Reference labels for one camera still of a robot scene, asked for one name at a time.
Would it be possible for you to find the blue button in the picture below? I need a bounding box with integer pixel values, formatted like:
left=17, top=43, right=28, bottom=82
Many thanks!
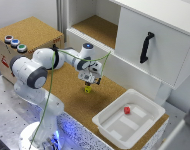
left=10, top=38, right=21, bottom=48

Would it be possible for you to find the pink block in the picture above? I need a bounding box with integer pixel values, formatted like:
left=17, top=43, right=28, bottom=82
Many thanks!
left=123, top=106, right=132, bottom=115

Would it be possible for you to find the wooden drawer box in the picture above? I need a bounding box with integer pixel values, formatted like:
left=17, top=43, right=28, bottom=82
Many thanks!
left=0, top=16, right=66, bottom=85

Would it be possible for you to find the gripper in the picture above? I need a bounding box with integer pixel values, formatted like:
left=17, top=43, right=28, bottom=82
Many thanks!
left=78, top=60, right=104, bottom=82

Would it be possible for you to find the white plastic box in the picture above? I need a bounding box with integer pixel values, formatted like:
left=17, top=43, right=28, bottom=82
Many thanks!
left=91, top=88, right=167, bottom=150

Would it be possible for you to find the white cabinet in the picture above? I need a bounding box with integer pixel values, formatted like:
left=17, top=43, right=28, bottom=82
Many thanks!
left=65, top=0, right=190, bottom=108

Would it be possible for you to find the green button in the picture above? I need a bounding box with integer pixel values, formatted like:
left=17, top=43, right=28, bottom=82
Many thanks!
left=16, top=43, right=28, bottom=54

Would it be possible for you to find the black door handle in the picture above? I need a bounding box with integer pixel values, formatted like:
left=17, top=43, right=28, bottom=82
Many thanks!
left=139, top=31, right=156, bottom=65

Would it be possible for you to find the green cable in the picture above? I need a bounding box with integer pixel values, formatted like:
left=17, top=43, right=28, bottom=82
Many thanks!
left=28, top=48, right=113, bottom=150

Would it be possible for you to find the white sliding door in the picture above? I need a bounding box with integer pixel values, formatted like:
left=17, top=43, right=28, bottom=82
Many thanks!
left=114, top=6, right=190, bottom=90

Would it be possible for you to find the red button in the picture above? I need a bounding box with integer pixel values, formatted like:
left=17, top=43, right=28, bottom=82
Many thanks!
left=3, top=34, right=14, bottom=45

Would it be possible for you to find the yellow block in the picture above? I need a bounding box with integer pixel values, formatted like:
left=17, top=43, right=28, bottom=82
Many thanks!
left=83, top=86, right=93, bottom=94

